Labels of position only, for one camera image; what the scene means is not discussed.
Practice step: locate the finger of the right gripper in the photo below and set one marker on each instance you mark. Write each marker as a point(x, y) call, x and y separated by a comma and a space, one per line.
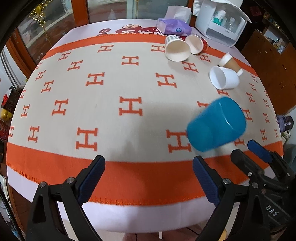
point(255, 173)
point(259, 148)

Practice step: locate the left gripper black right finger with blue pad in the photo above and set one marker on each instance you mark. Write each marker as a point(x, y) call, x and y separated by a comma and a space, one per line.
point(223, 193)

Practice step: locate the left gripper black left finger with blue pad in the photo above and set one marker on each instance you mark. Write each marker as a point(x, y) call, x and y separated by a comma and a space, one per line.
point(45, 222)

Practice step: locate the blue translucent plastic cup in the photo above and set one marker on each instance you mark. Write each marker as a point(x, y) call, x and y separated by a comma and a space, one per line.
point(220, 123)

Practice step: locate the white plastic cup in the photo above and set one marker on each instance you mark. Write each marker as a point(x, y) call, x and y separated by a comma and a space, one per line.
point(223, 78)

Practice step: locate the brown paper cup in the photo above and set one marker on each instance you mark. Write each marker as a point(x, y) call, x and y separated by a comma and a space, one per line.
point(227, 61)

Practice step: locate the red paper cup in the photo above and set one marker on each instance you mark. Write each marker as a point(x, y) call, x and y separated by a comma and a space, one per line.
point(196, 44)

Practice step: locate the grey checked paper cup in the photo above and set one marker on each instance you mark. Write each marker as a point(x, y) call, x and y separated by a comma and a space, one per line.
point(176, 49)

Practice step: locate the dark wooden shelf cabinet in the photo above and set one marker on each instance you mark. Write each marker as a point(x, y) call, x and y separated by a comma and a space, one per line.
point(270, 51)

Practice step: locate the white cosmetics storage box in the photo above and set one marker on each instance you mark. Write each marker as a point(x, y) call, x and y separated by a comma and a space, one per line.
point(221, 25)

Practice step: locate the orange beige H-pattern blanket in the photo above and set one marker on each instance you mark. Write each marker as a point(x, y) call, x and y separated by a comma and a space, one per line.
point(129, 104)

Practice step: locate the purple tissue pack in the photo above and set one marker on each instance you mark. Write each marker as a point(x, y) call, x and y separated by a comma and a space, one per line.
point(176, 21)

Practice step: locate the wooden glass door cabinet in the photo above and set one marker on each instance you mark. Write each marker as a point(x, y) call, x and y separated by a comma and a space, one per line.
point(49, 21)

